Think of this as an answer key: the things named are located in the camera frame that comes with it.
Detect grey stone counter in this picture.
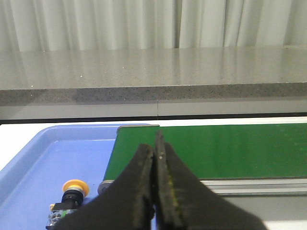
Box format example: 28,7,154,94
0,46,307,120

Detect aluminium conveyor frame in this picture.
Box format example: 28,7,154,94
97,125,307,196

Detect white curtain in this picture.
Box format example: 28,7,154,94
0,0,307,52

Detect green conveyor belt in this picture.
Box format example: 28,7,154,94
104,123,307,180

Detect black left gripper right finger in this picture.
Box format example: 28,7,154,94
154,130,266,230

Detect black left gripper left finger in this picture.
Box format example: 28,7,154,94
55,144,154,230

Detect yellow mushroom push button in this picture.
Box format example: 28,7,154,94
45,179,89,230

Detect blue plastic tray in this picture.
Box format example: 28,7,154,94
0,124,142,230

